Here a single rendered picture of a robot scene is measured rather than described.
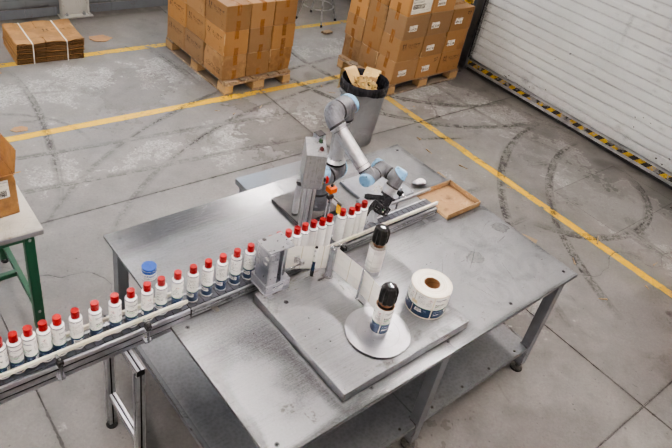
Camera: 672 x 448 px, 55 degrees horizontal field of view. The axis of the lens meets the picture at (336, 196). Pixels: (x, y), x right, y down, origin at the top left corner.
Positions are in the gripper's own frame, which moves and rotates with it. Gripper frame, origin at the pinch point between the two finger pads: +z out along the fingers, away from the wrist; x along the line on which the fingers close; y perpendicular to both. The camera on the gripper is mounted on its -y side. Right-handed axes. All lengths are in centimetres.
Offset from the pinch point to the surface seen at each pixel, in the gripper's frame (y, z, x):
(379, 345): 67, 29, -41
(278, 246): 13, 17, -71
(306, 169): -3, -17, -63
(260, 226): -33, 32, -34
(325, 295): 30, 30, -41
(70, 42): -421, 65, 34
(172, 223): -57, 51, -69
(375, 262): 31.6, 6.8, -21.9
